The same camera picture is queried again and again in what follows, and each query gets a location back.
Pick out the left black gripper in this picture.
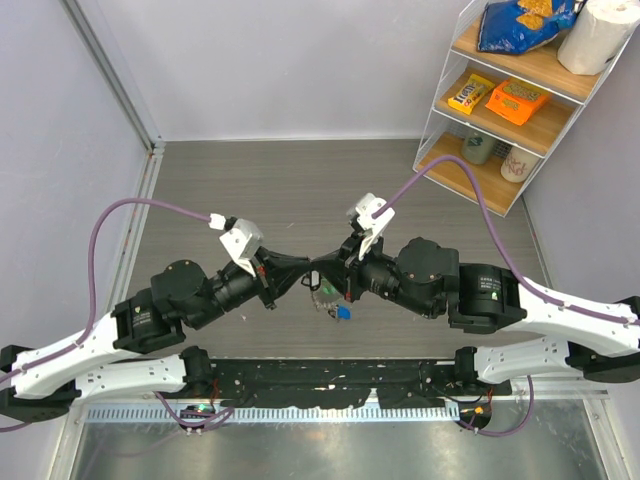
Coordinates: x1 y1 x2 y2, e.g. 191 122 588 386
192 244 313 328

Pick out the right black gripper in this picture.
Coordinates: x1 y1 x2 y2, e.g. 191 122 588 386
311 229 439 320

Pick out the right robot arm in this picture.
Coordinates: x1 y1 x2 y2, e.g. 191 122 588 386
311 234 639 394

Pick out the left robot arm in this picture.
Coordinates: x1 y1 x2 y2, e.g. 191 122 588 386
1 248 311 428

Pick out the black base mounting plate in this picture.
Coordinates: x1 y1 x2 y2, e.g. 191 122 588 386
206 359 512 410

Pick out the green grey mug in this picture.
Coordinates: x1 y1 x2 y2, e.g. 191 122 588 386
461 128 497 165

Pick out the white printed cup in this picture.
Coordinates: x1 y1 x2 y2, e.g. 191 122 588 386
500 146 540 183

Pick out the yellow candy bag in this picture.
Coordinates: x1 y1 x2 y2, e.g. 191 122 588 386
447 74 496 115

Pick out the orange candy bag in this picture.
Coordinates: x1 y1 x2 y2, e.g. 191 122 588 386
486 78 551 126

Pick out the blue chips bag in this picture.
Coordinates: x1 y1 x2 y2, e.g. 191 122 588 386
476 0 582 55

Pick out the white paper towel roll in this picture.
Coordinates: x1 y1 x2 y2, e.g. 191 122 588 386
557 0 639 75

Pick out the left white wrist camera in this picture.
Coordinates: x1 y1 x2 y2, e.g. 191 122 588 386
219 217 264 278

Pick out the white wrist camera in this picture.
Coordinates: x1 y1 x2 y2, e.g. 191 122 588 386
347 192 395 260
219 217 264 278

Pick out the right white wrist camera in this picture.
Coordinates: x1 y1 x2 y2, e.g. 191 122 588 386
347 192 395 260

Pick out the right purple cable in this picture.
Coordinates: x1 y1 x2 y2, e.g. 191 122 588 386
372 154 640 436

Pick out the purple cable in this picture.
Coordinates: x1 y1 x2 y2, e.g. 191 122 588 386
0 198 226 434
372 154 640 436

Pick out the slotted cable duct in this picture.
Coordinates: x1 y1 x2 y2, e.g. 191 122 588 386
86 402 460 424

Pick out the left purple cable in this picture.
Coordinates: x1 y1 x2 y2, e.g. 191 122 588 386
0 198 226 434

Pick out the white wire shelf rack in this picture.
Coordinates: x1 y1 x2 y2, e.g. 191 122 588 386
413 1 620 217

